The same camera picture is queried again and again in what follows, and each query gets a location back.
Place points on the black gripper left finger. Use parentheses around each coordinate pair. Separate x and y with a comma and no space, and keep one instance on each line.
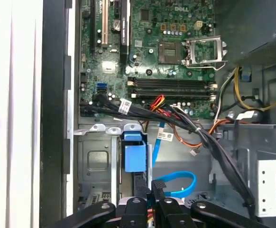
(138,213)

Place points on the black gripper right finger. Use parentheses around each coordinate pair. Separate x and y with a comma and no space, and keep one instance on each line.
(161,213)

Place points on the hard disk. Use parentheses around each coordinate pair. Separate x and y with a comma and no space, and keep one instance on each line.
(134,156)

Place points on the black RAM slot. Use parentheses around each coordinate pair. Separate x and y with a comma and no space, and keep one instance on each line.
(171,93)
(171,82)

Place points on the beige expansion slot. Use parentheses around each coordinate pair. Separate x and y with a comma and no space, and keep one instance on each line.
(105,23)

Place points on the black expansion slot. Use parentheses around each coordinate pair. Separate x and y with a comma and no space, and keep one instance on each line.
(92,26)

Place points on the blue board connector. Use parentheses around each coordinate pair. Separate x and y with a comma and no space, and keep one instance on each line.
(101,85)

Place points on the black open PC case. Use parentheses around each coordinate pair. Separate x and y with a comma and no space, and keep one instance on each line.
(53,95)

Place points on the silver chipset heat sink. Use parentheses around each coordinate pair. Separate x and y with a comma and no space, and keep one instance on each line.
(108,67)

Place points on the thin metal locking lever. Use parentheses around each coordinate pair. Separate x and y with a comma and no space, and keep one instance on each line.
(219,67)

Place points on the CPU socket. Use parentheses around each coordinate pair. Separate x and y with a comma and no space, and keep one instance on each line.
(170,52)

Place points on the blue plastic clip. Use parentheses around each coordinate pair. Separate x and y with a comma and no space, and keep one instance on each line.
(245,74)

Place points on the metal CPU socket cover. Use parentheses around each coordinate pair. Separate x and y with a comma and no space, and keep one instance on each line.
(219,48)

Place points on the black graphics card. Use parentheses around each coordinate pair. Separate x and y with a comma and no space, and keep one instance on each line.
(125,33)

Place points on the green motherboard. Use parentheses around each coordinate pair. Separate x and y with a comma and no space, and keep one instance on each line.
(152,31)

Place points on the round coin battery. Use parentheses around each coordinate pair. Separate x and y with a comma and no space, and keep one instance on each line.
(116,25)

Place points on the grey power supply unit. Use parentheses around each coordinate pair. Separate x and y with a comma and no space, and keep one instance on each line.
(249,28)

